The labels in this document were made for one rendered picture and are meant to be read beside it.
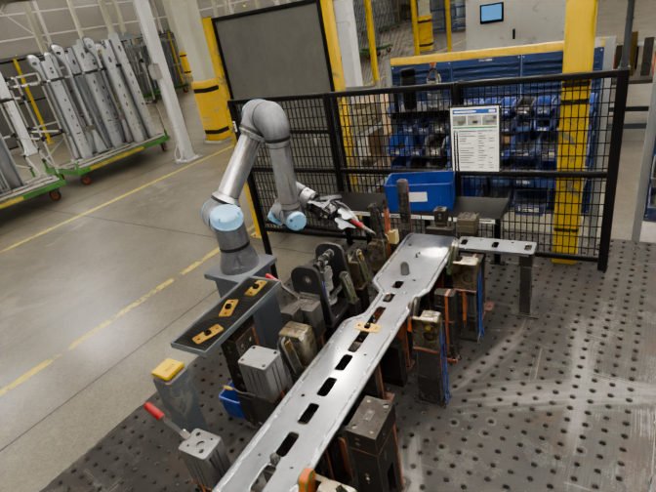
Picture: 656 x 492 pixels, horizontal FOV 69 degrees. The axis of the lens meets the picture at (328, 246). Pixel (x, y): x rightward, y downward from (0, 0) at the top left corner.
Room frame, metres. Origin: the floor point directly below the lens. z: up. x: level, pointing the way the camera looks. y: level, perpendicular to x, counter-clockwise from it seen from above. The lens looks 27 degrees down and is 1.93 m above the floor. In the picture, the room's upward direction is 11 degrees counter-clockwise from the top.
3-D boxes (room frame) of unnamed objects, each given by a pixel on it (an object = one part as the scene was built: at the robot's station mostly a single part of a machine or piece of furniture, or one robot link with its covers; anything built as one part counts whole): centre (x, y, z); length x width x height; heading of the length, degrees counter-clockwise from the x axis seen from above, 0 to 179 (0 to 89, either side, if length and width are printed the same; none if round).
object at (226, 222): (1.64, 0.35, 1.27); 0.13 x 0.12 x 0.14; 23
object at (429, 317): (1.19, -0.26, 0.87); 0.12 x 0.09 x 0.35; 56
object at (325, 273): (1.43, 0.04, 0.94); 0.18 x 0.13 x 0.49; 146
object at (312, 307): (1.31, 0.11, 0.89); 0.13 x 0.11 x 0.38; 56
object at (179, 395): (1.01, 0.47, 0.92); 0.08 x 0.08 x 0.44; 56
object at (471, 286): (1.46, -0.47, 0.87); 0.12 x 0.09 x 0.35; 56
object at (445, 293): (1.36, -0.37, 0.84); 0.11 x 0.08 x 0.29; 56
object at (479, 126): (2.03, -0.72, 1.30); 0.23 x 0.02 x 0.31; 56
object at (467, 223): (1.78, -0.59, 0.88); 0.08 x 0.08 x 0.36; 56
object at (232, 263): (1.63, 0.35, 1.15); 0.15 x 0.15 x 0.10
